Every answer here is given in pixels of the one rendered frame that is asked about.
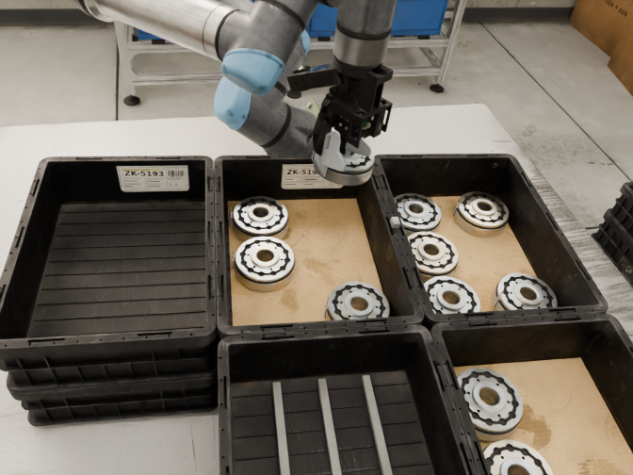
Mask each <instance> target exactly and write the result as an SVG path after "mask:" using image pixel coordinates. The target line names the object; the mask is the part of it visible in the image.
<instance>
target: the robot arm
mask: <svg viewBox="0 0 633 475"><path fill-rule="evenodd" d="M71 1H72V2H73V3H74V4H75V5H76V6H77V7H78V8H79V9H81V10H82V11H84V12H85V13H87V14H88V15H89V16H91V17H94V18H96V19H99V20H101V21H104V22H113V21H116V20H118V21H121V22H123V23H126V24H128V25H131V26H133V27H136V28H138V29H141V30H143V31H146V32H148V33H151V34H153V35H156V36H157V37H160V38H162V39H165V40H167V41H171V42H174V43H176V44H178V45H181V46H183V47H185V48H187V49H190V50H192V51H195V52H197V53H200V54H202V55H205V56H207V57H211V58H213V59H215V60H218V61H220V62H222V64H221V67H220V69H221V72H222V73H223V75H224V77H222V79H221V80H220V82H219V85H218V88H217V90H216V94H215V98H214V110H215V114H216V116H217V117H218V119H219V120H220V121H222V122H223V123H225V124H226V125H227V126H228V127H229V128H230V129H232V130H235V131H236V132H237V133H239V134H241V135H242V136H244V137H245V138H247V139H249V140H251V141H252V142H254V143H255V144H257V145H259V146H260V147H262V148H263V149H264V151H265V152H266V153H267V155H312V154H313V152H315V155H316V163H317V166H318V169H319V171H320V173H321V175H322V176H323V177H325V176H326V174H327V170H328V167H329V168H332V169H334V170H337V171H340V172H343V171H344V170H345V169H346V167H347V163H346V160H345V159H344V158H343V157H342V155H345V156H349V155H350V153H351V152H353V153H356V154H359V155H362V156H370V154H371V149H370V147H369V145H368V144H367V143H366V142H365V141H364V139H365V138H367V137H369V136H370V137H372V138H376V137H377V136H378V135H380V134H381V131H383V132H384V133H385V132H386V130H387V125H388V122H389V118H390V113H391V109H392V104H393V103H391V102H389V101H388V100H386V99H384V98H382V97H381V96H382V91H383V86H384V83H385V82H387V81H389V80H391V79H392V76H393V72H394V71H393V70H391V69H390V68H388V67H386V66H384V65H382V64H383V62H384V60H385V57H386V52H387V47H388V42H389V38H390V33H391V29H392V24H393V20H394V15H395V10H396V5H397V1H398V0H255V2H254V3H253V2H252V1H251V0H71ZM318 3H320V4H322V5H325V6H328V7H331V8H338V15H337V23H336V29H335V36H334V43H333V53H334V56H333V63H330V64H324V65H319V66H314V67H310V66H304V67H301V64H302V63H303V62H304V61H305V59H306V56H307V53H308V51H309V49H310V46H311V41H310V38H309V35H308V33H307V32H306V30H305V27H306V26H307V24H308V22H309V21H310V19H311V17H312V15H313V13H314V11H315V9H316V7H317V4H318ZM328 86H333V87H331V88H329V92H330V93H328V94H326V97H325V98H324V100H323V102H322V103H321V109H320V111H319V112H318V114H317V116H316V115H314V114H313V113H312V112H310V111H307V110H303V109H300V108H296V107H293V106H290V105H288V104H287V103H285V102H284V101H283V99H284V97H285V95H286V93H287V92H288V90H289V88H290V89H291V91H294V90H298V91H304V90H309V89H314V88H321V87H328ZM386 110H387V111H388V112H387V116H386V121H385V124H384V123H383V120H384V116H385V111H386ZM332 127H334V130H336V131H338V132H339V134H340V137H339V135H338V134H337V133H336V132H332ZM363 138H364V139H363ZM341 154H342V155H341Z"/></svg>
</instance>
